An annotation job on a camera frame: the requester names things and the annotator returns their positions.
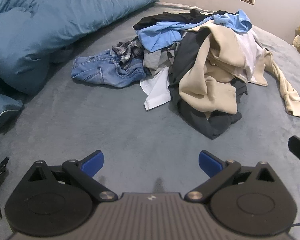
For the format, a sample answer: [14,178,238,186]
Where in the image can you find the white shirt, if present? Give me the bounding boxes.
[139,66,172,112]

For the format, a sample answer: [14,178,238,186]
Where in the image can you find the blue duvet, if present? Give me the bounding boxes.
[0,0,164,130]

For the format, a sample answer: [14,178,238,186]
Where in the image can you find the light blue t-shirt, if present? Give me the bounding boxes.
[137,9,253,52]

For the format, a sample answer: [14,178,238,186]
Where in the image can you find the dark grey garment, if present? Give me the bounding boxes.
[168,30,248,140]

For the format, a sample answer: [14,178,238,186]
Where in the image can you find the beige hoodie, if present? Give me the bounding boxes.
[179,21,268,114]

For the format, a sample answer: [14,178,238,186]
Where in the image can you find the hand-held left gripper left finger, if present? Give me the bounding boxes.
[26,150,118,203]

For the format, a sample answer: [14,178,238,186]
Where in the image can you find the plaid shirt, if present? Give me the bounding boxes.
[112,37,144,69]

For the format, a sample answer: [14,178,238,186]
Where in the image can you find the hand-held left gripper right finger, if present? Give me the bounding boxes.
[184,150,277,203]

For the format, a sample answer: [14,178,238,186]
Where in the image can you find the blue jeans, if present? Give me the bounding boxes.
[71,49,147,88]

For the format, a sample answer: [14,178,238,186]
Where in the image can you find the cream sweater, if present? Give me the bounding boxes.
[261,47,300,118]

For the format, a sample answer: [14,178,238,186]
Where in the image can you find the pale lavender shirt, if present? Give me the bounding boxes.
[236,31,265,80]

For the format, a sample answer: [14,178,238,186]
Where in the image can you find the black garment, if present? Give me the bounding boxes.
[133,9,230,30]

